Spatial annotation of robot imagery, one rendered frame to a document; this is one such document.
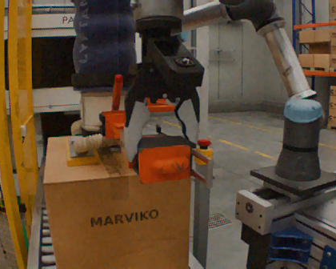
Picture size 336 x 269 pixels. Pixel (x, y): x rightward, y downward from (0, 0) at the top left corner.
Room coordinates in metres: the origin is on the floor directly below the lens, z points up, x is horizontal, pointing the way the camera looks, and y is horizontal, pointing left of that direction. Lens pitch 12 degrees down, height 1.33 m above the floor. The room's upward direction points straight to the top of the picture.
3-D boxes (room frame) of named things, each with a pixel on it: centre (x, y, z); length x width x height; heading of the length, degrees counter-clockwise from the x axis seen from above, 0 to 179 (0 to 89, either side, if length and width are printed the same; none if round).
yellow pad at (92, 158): (0.98, 0.30, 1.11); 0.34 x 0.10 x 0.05; 19
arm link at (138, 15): (0.47, 0.02, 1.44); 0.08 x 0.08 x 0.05
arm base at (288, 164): (0.88, -0.41, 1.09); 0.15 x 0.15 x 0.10
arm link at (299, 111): (0.89, -0.42, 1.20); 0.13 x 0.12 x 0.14; 146
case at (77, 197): (1.02, 0.23, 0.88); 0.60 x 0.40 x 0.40; 21
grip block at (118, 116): (0.78, 0.13, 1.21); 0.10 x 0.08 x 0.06; 109
